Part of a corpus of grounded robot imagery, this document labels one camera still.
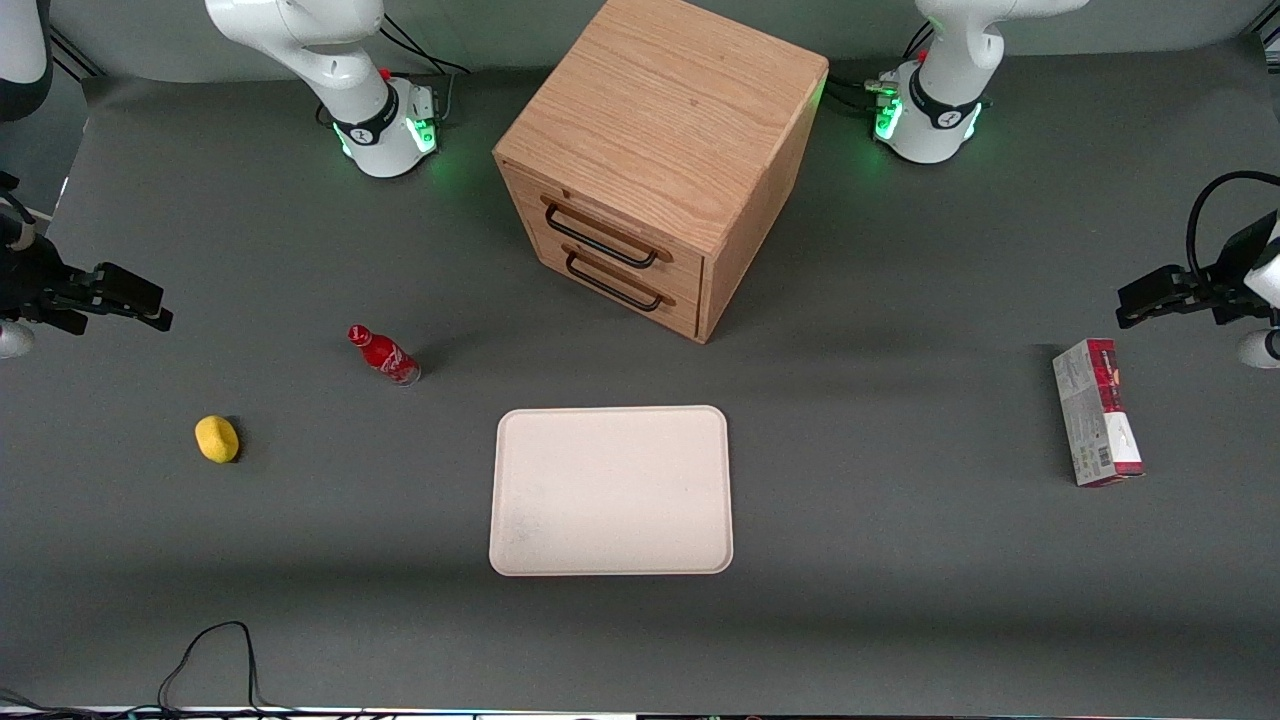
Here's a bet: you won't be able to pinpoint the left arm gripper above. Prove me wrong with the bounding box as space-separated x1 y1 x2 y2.
1117 212 1280 330

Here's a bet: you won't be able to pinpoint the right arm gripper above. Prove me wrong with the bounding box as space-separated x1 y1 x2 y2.
0 236 174 337

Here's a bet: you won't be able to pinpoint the wooden drawer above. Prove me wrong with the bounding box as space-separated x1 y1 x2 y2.
525 225 703 341
503 165 706 303

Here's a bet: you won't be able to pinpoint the black metal drawer handle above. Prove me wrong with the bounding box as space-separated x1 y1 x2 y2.
563 243 677 314
540 195 674 270

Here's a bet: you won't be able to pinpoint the wooden drawer cabinet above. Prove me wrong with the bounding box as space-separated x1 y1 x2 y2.
492 0 830 345

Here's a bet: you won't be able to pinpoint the grey and red carton box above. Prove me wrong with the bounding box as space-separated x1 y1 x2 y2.
1052 338 1146 488

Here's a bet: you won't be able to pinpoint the yellow lemon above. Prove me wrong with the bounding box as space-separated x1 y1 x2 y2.
194 415 241 464

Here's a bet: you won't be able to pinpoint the red soda bottle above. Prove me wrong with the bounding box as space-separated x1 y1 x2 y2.
347 324 422 387

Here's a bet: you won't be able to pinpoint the beige rectangular tray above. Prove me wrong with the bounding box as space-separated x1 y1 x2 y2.
488 405 735 577

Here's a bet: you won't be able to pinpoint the black left wrist camera cable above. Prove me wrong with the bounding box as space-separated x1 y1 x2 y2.
1186 170 1280 291

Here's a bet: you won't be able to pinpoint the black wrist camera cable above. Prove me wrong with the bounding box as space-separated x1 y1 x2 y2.
1186 170 1280 291
0 190 39 253

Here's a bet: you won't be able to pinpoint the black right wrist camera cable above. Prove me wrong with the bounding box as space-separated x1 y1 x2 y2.
0 190 39 253

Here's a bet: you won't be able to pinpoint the black frame rail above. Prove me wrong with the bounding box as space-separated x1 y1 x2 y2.
48 28 107 83

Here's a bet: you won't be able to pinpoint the black floor cable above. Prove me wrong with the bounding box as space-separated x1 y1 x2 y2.
0 620 301 720

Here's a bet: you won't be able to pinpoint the black left arm base cables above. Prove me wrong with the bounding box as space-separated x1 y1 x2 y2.
825 20 936 119

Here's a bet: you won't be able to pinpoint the black arm base cables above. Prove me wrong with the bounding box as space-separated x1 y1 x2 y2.
825 20 936 119
375 10 473 129

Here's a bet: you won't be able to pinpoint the black right arm base cables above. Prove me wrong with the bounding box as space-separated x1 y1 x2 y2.
375 10 473 129

